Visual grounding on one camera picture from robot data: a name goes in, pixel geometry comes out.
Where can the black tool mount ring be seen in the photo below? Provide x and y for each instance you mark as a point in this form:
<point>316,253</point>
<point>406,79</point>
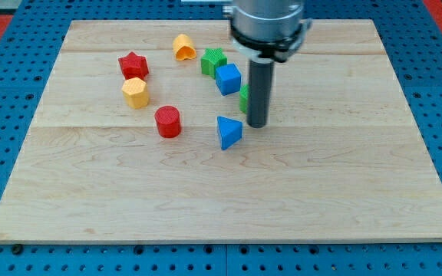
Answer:
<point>270,51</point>

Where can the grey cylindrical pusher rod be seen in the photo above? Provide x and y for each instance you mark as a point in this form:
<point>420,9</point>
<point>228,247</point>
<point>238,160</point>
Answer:
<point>260,87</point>

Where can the blue triangle block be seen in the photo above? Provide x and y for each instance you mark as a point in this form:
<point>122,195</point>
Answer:
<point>229,131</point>

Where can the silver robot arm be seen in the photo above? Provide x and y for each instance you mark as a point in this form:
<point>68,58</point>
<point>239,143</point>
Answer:
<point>267,32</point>

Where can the green block behind rod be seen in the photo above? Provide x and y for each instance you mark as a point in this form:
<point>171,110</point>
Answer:
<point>243,98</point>

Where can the blue cube block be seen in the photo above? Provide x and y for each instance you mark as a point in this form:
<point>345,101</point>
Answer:
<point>228,79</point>

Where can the green star block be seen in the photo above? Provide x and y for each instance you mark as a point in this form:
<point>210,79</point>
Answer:
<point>211,60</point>

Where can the red cylinder block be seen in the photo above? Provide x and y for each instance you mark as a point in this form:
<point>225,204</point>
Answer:
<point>168,121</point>

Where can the yellow hexagon block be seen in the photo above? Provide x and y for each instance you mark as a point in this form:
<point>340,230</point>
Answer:
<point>135,93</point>

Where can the red star block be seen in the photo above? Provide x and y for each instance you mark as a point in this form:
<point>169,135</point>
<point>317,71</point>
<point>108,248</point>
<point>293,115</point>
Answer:
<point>133,65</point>

